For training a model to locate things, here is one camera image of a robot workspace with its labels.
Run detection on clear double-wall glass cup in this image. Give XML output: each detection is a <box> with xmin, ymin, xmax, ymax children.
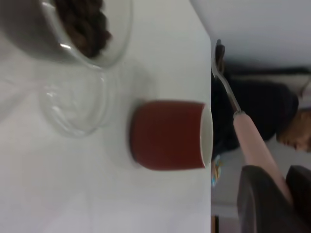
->
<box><xmin>0</xmin><ymin>0</ymin><xmax>134</xmax><ymax>70</ymax></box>

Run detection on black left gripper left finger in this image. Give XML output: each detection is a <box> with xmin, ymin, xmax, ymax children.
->
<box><xmin>237</xmin><ymin>165</ymin><xmax>311</xmax><ymax>233</ymax></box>

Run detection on small clear glass dish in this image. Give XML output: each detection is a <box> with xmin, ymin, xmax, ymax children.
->
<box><xmin>38</xmin><ymin>70</ymin><xmax>122</xmax><ymax>139</ymax></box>

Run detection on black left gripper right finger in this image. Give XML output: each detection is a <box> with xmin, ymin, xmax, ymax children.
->
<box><xmin>285</xmin><ymin>165</ymin><xmax>311</xmax><ymax>225</ymax></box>

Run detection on dark coffee beans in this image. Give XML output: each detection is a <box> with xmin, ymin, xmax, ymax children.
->
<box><xmin>54</xmin><ymin>0</ymin><xmax>114</xmax><ymax>59</ymax></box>

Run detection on pink-handled metal spoon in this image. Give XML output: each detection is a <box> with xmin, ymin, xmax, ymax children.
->
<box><xmin>210</xmin><ymin>40</ymin><xmax>294</xmax><ymax>203</ymax></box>

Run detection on red ceramic mug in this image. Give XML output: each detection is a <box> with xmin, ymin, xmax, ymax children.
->
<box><xmin>130</xmin><ymin>100</ymin><xmax>214</xmax><ymax>172</ymax></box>

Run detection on person in black clothes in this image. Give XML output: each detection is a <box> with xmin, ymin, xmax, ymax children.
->
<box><xmin>211</xmin><ymin>67</ymin><xmax>311</xmax><ymax>161</ymax></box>

